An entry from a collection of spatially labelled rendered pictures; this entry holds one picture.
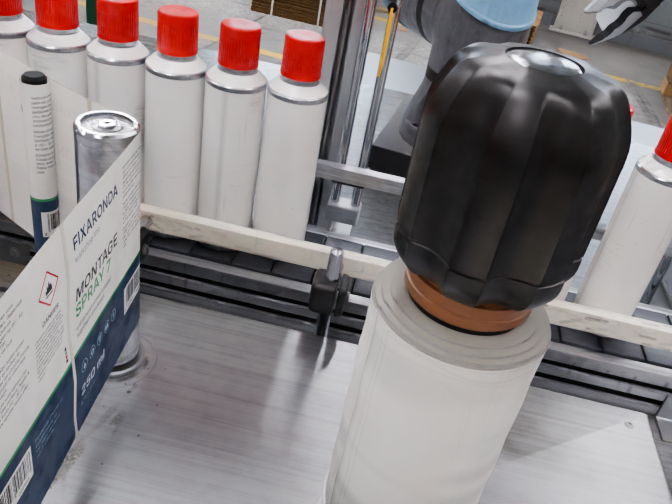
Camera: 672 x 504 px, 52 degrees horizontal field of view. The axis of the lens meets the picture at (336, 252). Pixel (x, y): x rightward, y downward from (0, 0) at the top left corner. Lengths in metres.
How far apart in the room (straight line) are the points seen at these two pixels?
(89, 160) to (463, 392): 0.25
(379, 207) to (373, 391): 0.56
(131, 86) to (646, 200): 0.43
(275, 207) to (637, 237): 0.31
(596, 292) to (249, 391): 0.32
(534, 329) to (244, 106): 0.34
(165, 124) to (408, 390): 0.37
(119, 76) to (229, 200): 0.14
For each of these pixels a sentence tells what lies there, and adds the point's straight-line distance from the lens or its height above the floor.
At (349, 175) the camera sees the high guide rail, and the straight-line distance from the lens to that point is 0.64.
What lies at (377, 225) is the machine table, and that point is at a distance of 0.82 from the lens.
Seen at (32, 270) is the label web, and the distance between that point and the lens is 0.32.
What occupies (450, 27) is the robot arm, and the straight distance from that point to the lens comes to 0.89.
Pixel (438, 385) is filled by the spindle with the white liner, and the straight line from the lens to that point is 0.30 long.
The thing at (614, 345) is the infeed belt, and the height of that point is 0.88.
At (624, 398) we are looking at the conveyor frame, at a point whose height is 0.84.
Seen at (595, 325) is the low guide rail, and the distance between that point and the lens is 0.64.
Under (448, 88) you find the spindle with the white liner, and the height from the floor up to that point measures 1.17.
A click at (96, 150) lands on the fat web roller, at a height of 1.06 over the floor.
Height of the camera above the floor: 1.25
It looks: 33 degrees down
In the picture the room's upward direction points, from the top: 11 degrees clockwise
